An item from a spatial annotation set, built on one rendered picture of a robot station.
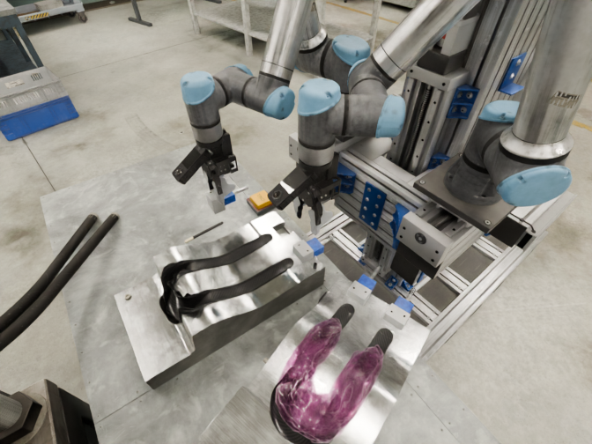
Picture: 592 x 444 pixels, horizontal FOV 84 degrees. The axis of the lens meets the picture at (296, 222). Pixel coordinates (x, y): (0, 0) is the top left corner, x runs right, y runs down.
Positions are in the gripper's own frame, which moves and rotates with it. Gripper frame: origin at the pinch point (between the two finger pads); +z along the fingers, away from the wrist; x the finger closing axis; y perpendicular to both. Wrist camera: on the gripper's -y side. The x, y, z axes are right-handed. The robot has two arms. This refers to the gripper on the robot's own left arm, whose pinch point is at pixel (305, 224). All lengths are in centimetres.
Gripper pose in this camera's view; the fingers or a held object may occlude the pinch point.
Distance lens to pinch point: 83.3
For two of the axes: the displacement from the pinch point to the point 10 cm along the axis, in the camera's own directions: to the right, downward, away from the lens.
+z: 0.0, 6.7, 7.4
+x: -5.7, -6.1, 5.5
